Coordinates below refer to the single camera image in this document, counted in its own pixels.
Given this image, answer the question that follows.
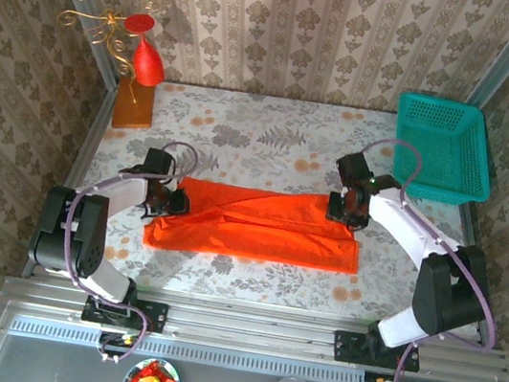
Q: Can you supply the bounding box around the floral patterned table mat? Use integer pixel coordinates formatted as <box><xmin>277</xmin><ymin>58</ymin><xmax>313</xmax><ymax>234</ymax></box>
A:
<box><xmin>45</xmin><ymin>64</ymin><xmax>509</xmax><ymax>339</ymax></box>

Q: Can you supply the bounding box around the red wine glass ornament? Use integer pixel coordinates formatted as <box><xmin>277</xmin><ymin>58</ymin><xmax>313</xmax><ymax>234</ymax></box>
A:
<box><xmin>115</xmin><ymin>10</ymin><xmax>174</xmax><ymax>89</ymax></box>

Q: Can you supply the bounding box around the gold wire stand wooden base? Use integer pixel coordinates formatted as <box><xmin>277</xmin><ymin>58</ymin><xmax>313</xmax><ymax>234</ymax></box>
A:
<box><xmin>41</xmin><ymin>0</ymin><xmax>172</xmax><ymax>135</ymax></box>

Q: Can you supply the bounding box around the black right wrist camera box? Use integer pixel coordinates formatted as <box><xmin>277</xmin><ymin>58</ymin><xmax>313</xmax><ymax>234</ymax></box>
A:
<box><xmin>324</xmin><ymin>191</ymin><xmax>348</xmax><ymax>223</ymax></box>

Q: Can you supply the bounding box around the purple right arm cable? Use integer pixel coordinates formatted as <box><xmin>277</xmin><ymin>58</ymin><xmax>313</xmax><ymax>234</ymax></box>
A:
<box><xmin>325</xmin><ymin>134</ymin><xmax>509</xmax><ymax>382</ymax></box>

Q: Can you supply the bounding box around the orange mesh t-shirt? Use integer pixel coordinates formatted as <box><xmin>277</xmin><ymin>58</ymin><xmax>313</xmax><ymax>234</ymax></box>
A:
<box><xmin>141</xmin><ymin>167</ymin><xmax>370</xmax><ymax>281</ymax></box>

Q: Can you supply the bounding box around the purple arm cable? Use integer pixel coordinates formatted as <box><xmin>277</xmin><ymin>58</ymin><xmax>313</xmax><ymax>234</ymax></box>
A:
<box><xmin>45</xmin><ymin>125</ymin><xmax>203</xmax><ymax>374</ymax></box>
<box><xmin>325</xmin><ymin>134</ymin><xmax>509</xmax><ymax>382</ymax></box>

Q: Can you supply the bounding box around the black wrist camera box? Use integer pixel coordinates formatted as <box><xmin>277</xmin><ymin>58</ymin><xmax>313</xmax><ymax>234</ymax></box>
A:
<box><xmin>167</xmin><ymin>186</ymin><xmax>194</xmax><ymax>216</ymax></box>
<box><xmin>324</xmin><ymin>191</ymin><xmax>348</xmax><ymax>223</ymax></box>

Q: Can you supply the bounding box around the teal perforated plastic basket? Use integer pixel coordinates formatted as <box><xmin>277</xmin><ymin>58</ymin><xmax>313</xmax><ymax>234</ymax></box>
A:
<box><xmin>383</xmin><ymin>90</ymin><xmax>505</xmax><ymax>212</ymax></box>

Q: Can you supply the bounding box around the red foil wrapped candy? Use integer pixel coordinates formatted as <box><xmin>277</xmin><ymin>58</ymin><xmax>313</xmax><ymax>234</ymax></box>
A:
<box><xmin>130</xmin><ymin>358</ymin><xmax>180</xmax><ymax>382</ymax></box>

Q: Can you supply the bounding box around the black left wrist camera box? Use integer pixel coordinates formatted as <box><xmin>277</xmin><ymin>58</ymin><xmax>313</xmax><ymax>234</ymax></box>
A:
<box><xmin>167</xmin><ymin>186</ymin><xmax>194</xmax><ymax>216</ymax></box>

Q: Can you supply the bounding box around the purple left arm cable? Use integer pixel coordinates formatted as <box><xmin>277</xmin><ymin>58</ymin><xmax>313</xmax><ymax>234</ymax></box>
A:
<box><xmin>45</xmin><ymin>125</ymin><xmax>203</xmax><ymax>374</ymax></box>

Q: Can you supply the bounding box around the grey slotted cable duct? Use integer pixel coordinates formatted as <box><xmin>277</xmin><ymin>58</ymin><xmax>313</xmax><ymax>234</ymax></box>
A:
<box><xmin>8</xmin><ymin>311</ymin><xmax>367</xmax><ymax>382</ymax></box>

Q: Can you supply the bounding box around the aluminium mounting rail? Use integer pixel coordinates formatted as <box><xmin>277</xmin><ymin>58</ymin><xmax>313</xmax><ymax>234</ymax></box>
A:
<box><xmin>0</xmin><ymin>261</ymin><xmax>509</xmax><ymax>382</ymax></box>

